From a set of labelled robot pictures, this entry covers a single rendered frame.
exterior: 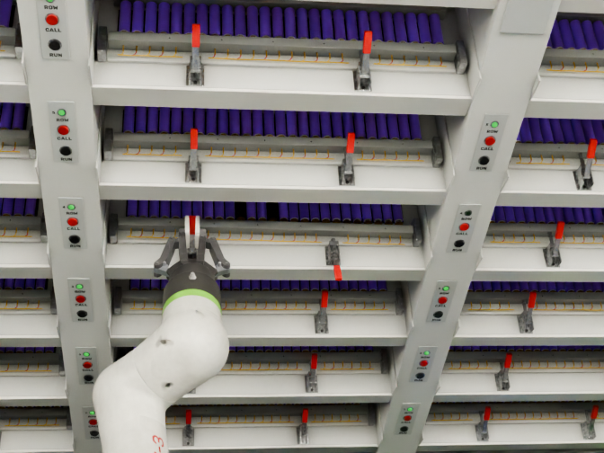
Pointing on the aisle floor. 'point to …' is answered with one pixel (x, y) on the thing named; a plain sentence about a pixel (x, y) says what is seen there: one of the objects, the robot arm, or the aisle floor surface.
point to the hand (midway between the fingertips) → (191, 231)
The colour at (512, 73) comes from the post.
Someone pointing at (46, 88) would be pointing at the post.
